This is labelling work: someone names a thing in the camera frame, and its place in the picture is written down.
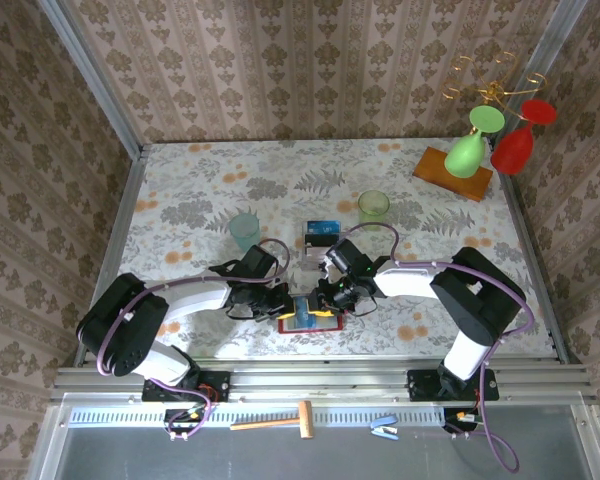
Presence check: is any red leather card holder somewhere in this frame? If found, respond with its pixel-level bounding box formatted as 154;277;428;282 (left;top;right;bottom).
277;314;344;335

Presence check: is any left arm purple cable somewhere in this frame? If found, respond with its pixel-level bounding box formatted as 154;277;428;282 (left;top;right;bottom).
95;237;292;441

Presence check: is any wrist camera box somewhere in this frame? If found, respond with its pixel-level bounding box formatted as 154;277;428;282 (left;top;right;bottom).
209;244;279;285
324;238;374;277

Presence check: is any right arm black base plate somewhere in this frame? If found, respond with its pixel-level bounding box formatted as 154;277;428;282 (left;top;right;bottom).
407;368;500;402

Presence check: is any grey metal shelf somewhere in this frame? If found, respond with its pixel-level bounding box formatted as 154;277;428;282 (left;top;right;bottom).
27;394;600;480

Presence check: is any aluminium side rail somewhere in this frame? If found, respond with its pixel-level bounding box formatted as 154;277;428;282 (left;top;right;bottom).
72;149;149;366
498;174;574;364

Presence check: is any blue stapler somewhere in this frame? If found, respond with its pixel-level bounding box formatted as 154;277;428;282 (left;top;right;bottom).
369;412;399;441

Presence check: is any teal plastic cup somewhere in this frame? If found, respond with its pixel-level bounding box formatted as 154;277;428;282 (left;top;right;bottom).
228;213;261;253

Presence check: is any wooden rack base block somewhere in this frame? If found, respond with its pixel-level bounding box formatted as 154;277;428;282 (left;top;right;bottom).
412;146;495;203

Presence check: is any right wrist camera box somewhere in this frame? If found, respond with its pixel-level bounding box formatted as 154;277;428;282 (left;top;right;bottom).
324;238;374;277

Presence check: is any floral patterned table cover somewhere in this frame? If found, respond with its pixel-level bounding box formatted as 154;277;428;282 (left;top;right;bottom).
115;139;556;360

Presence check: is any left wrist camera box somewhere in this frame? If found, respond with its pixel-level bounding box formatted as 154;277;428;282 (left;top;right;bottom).
209;244;279;285

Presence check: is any wooden mallet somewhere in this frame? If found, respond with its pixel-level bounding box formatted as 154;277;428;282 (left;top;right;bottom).
229;399;315;440

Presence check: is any gold wire glass rack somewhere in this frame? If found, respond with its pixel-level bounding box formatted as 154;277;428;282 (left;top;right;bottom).
440;49;549;121

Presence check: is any black connector box with wires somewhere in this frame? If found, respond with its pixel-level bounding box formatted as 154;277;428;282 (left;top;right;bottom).
442;407;485;435
163;407;215;442

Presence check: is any blue VIP card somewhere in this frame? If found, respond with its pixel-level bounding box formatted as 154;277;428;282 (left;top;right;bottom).
304;220;343;236

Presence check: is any blue card with yellow stripe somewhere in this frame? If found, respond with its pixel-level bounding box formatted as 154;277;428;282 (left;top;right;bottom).
290;294;315;327

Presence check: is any green plastic cup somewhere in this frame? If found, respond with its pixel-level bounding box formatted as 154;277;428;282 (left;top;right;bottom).
357;189;391;231

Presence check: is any green plastic wine glass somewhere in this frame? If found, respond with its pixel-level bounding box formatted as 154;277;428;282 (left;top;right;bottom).
443;105;506;178

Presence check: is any clear acrylic slotted box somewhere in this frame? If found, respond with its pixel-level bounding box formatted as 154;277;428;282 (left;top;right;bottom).
299;219;343;271

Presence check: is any aluminium frame post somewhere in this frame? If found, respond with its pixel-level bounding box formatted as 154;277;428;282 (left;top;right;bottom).
35;0;147;160
489;0;589;151

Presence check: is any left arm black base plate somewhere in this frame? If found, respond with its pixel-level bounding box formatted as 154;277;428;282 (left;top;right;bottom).
141;370;231;403

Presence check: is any slotted grey cable duct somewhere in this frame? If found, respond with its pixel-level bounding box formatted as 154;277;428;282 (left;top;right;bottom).
67;405;449;430

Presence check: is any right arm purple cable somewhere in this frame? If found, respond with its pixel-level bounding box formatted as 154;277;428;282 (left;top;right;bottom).
337;222;536;474

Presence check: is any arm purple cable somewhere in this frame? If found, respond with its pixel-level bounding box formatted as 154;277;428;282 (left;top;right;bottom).
337;222;536;474
95;237;292;441

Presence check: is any red plastic wine glass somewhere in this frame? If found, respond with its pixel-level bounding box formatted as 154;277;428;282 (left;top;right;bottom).
489;98;558;176

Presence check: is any wide aluminium base rail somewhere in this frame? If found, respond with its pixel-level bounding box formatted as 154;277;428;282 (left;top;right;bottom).
49;360;600;404

